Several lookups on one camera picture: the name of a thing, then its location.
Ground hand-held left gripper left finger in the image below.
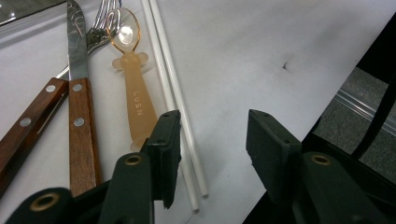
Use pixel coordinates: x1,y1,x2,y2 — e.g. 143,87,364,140
140,109,183,209

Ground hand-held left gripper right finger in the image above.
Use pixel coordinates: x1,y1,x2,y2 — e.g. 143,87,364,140
245,108,304,203

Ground light wood handled fork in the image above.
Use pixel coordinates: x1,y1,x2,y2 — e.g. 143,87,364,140
106,7,160,153

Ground wooden handled table knife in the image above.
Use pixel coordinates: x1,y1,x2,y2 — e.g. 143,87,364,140
65,0,104,198

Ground white chopstick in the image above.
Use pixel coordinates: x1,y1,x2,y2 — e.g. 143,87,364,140
140,0,201,215
148,0,210,198

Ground wooden handled metal fork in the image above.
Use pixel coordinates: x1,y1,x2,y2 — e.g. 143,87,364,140
0,0,121,199

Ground smoky clear plastic bin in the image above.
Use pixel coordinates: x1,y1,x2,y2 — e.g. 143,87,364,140
0,0,68,28

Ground white table sheet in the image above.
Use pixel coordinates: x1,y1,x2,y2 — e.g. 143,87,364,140
0,0,396,224

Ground metal floor rail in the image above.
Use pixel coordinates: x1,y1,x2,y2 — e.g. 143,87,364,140
334,88,396,136

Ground left hand-held gripper cable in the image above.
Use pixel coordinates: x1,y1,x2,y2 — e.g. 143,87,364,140
350,78,396,161

